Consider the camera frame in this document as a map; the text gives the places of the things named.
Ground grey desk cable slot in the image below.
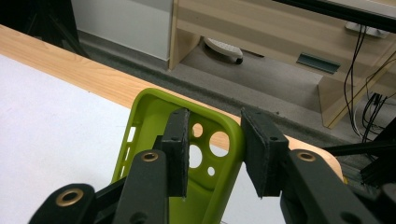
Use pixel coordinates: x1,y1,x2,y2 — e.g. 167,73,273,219
295,51,342,75

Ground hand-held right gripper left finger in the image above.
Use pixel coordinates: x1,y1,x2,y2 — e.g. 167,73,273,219
113,107,191,224

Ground white power strip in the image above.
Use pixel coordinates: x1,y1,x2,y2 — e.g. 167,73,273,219
344,21,390,39

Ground white cabinet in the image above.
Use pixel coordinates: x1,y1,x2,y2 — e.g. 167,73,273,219
70,0,174,62

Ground green phone case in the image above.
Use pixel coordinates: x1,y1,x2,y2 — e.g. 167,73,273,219
110,87,248,224

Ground white table sheet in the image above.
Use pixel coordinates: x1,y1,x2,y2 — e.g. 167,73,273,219
0,54,286,224

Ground black frame bar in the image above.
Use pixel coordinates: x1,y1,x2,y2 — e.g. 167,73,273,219
273,0,396,34

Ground cables hanging under desk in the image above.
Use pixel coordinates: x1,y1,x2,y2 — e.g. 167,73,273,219
343,24,396,145

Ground black metal stand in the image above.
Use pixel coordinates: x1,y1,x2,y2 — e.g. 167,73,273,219
322,118,396,188
18,0,91,59

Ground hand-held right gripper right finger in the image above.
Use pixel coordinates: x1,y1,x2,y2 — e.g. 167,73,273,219
240,106,379,224

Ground wooden shelf unit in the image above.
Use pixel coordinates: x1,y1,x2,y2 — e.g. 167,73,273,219
168,0,396,129

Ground wooden table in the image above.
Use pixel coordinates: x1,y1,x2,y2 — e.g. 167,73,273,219
0,23,346,182

